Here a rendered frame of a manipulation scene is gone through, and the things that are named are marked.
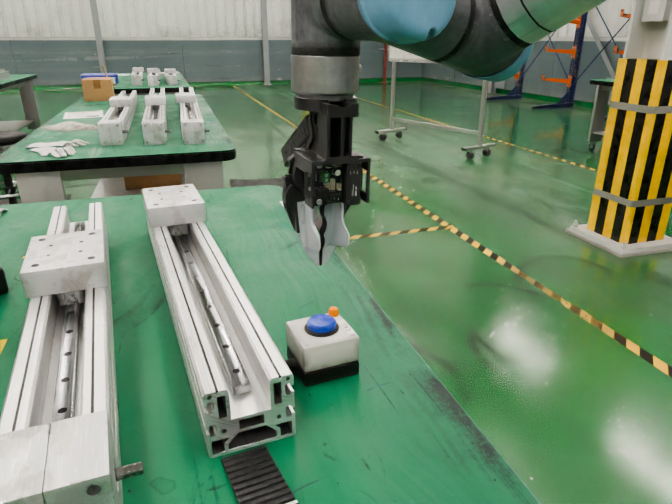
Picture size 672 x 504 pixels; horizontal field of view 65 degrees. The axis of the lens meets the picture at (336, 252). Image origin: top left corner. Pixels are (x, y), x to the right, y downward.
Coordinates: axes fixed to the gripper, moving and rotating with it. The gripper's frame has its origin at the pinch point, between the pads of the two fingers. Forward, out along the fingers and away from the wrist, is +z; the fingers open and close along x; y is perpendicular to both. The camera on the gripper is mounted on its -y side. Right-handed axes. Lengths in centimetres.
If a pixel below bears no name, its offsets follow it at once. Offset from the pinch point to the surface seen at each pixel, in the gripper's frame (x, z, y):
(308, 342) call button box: -2.5, 11.0, 3.2
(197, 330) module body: -15.9, 8.8, -1.2
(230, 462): -15.6, 16.4, 14.6
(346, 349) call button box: 2.4, 12.4, 4.5
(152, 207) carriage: -17.1, 5.3, -45.0
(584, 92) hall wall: 810, 67, -715
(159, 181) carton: 5, 73, -329
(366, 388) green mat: 4.0, 16.9, 7.8
